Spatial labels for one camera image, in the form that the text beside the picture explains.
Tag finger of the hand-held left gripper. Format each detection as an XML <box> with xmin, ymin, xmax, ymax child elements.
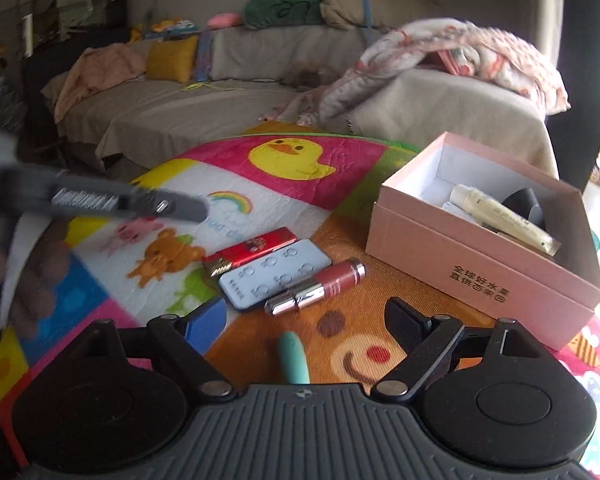
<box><xmin>50</xmin><ymin>174</ymin><xmax>209</xmax><ymax>224</ymax></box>

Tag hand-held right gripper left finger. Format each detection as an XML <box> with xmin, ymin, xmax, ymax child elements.
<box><xmin>92</xmin><ymin>296</ymin><xmax>237</xmax><ymax>403</ymax></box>

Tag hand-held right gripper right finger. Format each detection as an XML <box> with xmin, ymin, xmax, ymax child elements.
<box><xmin>370</xmin><ymin>296</ymin><xmax>531</xmax><ymax>403</ymax></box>

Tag pink cardboard box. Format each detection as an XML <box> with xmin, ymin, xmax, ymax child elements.
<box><xmin>365</xmin><ymin>131</ymin><xmax>600</xmax><ymax>352</ymax></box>

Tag red case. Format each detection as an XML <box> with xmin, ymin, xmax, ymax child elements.
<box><xmin>202</xmin><ymin>227</ymin><xmax>298</xmax><ymax>278</ymax></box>

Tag white remote control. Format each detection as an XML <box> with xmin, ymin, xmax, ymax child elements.
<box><xmin>218</xmin><ymin>238</ymin><xmax>333</xmax><ymax>311</ymax></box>

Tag pink lipstick with silver cap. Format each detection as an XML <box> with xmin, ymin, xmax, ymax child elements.
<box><xmin>264</xmin><ymin>257</ymin><xmax>367</xmax><ymax>316</ymax></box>

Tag teal oval stick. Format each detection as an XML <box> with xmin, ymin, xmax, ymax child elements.
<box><xmin>276</xmin><ymin>332</ymin><xmax>312</xmax><ymax>386</ymax></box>

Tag cream tube with red dots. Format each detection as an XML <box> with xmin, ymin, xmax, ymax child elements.
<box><xmin>449</xmin><ymin>183</ymin><xmax>562</xmax><ymax>257</ymax></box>

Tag black funnel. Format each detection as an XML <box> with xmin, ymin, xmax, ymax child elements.
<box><xmin>500</xmin><ymin>187</ymin><xmax>553</xmax><ymax>233</ymax></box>

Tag colourful cartoon play mat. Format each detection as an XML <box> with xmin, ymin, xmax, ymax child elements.
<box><xmin>0</xmin><ymin>132</ymin><xmax>600</xmax><ymax>480</ymax></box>

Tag beige covered sofa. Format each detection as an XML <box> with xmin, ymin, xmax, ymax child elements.
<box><xmin>40</xmin><ymin>0</ymin><xmax>561</xmax><ymax>181</ymax></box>

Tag peach blanket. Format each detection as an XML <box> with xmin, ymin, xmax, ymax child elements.
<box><xmin>55</xmin><ymin>42</ymin><xmax>148</xmax><ymax>123</ymax></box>

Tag yellow cushion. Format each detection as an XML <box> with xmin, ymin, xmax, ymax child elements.
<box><xmin>145</xmin><ymin>35</ymin><xmax>201</xmax><ymax>83</ymax></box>

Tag yellow plush toy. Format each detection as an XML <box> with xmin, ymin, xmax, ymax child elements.
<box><xmin>130</xmin><ymin>19</ymin><xmax>201</xmax><ymax>41</ymax></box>

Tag glass display tank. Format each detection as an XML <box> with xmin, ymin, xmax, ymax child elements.
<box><xmin>20</xmin><ymin>0</ymin><xmax>131</xmax><ymax>46</ymax></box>

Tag green plush toy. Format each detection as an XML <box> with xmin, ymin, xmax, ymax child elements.
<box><xmin>207</xmin><ymin>0</ymin><xmax>326</xmax><ymax>30</ymax></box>

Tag floral pink blanket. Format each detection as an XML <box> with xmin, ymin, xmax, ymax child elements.
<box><xmin>260</xmin><ymin>17</ymin><xmax>571</xmax><ymax>126</ymax></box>

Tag beige pillow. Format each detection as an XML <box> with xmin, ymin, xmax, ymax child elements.
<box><xmin>320</xmin><ymin>0</ymin><xmax>443</xmax><ymax>31</ymax></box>

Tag yellow string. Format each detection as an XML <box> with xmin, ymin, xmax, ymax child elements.
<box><xmin>182</xmin><ymin>80</ymin><xmax>246</xmax><ymax>92</ymax></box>

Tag blue strap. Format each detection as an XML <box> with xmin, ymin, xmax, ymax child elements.
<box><xmin>355</xmin><ymin>0</ymin><xmax>376</xmax><ymax>43</ymax></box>

